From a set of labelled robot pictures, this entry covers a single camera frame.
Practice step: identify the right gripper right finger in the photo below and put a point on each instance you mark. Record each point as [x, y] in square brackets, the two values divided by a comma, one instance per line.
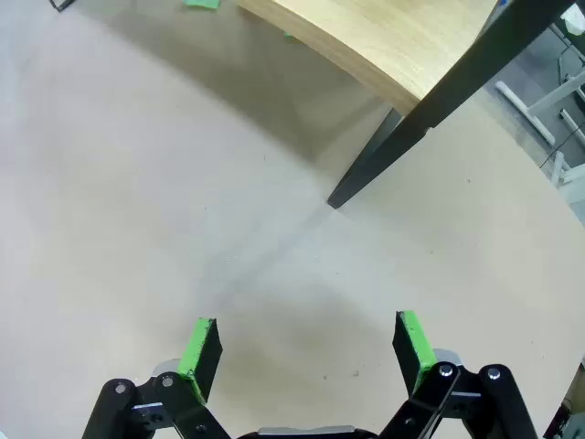
[413, 347]

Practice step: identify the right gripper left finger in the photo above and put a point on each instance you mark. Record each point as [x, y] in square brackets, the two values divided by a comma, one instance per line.
[201, 352]

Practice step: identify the small green paper scrap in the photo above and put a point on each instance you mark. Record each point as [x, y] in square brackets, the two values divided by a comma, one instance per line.
[291, 38]

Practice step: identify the two-tier wood black-frame shelf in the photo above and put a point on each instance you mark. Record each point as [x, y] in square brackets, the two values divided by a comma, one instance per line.
[388, 46]

